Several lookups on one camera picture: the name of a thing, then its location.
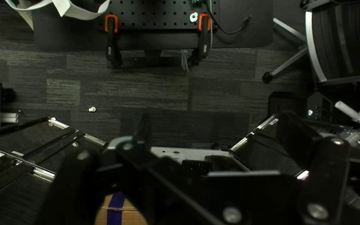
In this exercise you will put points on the cardboard box with blue tape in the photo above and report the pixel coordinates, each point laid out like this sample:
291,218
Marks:
117,210

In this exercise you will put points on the black pegboard panel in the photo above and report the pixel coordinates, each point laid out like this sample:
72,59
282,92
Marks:
161,14

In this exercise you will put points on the left orange-handled clamp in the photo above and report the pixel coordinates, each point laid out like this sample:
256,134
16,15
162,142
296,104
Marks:
112,50

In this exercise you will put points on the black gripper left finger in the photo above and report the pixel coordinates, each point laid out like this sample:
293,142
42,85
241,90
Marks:
75,194

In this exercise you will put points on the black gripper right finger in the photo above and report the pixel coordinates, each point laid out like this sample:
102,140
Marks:
322,194

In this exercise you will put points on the right orange-handled clamp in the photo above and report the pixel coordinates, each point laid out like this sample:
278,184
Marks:
201,50

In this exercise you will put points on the orange-handled clamp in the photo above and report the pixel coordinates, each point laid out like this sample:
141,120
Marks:
112,50
201,50

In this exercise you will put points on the black office chair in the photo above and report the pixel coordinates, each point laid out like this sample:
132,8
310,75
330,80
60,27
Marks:
330,38

